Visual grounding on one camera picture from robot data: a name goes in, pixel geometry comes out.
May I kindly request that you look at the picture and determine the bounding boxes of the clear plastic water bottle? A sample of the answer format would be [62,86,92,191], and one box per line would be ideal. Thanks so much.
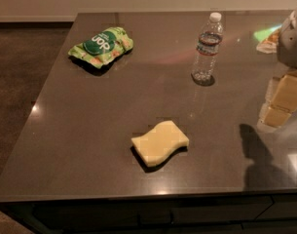
[191,12,223,86]

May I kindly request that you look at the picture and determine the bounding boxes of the green snack bag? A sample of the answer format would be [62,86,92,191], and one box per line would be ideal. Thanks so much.
[68,27,133,69]

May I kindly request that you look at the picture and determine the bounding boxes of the dark cabinet drawer fronts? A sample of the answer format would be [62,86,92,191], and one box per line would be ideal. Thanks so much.
[0,194,297,234]

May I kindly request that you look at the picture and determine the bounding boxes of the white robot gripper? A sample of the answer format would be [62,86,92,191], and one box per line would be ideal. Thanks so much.
[262,7,297,128]

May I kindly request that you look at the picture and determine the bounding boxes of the yellow wavy sponge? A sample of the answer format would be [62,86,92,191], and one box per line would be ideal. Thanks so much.
[131,120,189,168]

